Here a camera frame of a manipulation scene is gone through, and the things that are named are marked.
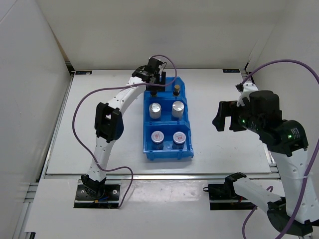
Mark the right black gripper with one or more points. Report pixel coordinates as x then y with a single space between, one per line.
225 110

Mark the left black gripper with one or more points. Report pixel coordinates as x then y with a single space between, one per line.
156 87

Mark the silver-lid blue-label jar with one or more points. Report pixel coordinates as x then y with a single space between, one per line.
155 111
177 110

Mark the white-lid spice jar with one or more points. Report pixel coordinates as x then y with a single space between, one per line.
157 138
179 139

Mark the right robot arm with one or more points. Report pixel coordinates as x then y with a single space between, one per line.
297 212

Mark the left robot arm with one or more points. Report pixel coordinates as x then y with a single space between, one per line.
109 124

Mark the blue bin near compartment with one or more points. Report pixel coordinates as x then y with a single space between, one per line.
168 148

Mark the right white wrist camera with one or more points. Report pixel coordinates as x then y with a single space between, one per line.
246 90

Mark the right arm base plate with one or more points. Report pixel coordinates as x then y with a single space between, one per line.
220 200

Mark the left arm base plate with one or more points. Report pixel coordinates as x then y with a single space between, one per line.
107 198

